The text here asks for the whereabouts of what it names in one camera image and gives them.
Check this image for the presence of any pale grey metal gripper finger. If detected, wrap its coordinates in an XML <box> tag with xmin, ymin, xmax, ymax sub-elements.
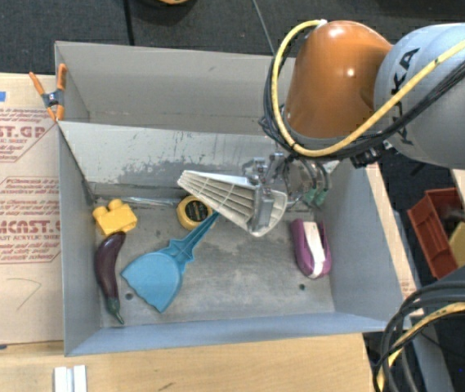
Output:
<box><xmin>252</xmin><ymin>185</ymin><xmax>277</xmax><ymax>226</ymax></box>

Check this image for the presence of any white slotted plastic piece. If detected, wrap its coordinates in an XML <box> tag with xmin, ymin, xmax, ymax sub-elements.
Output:
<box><xmin>177</xmin><ymin>169</ymin><xmax>289</xmax><ymax>238</ymax></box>

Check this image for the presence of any grey metal bin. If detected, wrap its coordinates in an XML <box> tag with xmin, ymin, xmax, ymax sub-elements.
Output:
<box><xmin>54</xmin><ymin>41</ymin><xmax>405</xmax><ymax>358</ymax></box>

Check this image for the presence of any blue plastic spatula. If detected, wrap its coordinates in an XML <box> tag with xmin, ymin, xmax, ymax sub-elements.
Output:
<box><xmin>120</xmin><ymin>210</ymin><xmax>221</xmax><ymax>314</ymax></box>

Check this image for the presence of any yellow toy brick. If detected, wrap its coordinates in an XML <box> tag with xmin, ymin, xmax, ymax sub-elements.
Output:
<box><xmin>92</xmin><ymin>198</ymin><xmax>139</xmax><ymax>238</ymax></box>

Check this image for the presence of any purple toy eggplant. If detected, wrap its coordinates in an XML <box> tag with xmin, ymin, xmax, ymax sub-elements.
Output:
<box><xmin>94</xmin><ymin>230</ymin><xmax>128</xmax><ymax>327</ymax></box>

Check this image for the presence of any brown cardboard board red print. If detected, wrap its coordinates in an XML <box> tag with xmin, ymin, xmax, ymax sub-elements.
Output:
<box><xmin>0</xmin><ymin>70</ymin><xmax>65</xmax><ymax>353</ymax></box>

